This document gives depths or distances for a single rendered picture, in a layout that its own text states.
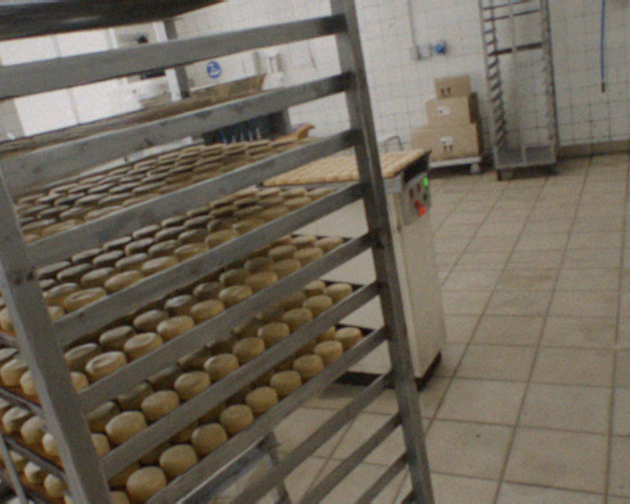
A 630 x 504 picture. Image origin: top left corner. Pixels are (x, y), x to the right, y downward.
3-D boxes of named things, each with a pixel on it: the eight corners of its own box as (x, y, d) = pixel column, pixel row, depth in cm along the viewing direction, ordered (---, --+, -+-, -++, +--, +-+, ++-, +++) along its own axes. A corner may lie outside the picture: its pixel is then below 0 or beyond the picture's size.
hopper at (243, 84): (144, 134, 265) (135, 100, 261) (223, 111, 310) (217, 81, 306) (199, 127, 250) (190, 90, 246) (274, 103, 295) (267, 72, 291)
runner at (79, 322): (359, 193, 115) (356, 177, 114) (371, 193, 113) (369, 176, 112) (14, 358, 71) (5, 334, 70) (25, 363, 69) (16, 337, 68)
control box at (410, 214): (402, 225, 241) (397, 189, 237) (424, 206, 261) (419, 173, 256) (412, 225, 239) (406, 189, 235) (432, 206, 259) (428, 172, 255)
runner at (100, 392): (367, 241, 117) (364, 225, 117) (380, 242, 116) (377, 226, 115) (39, 429, 74) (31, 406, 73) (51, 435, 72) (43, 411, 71)
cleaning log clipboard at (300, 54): (316, 69, 672) (308, 28, 660) (315, 69, 670) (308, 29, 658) (293, 73, 685) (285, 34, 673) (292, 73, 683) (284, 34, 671)
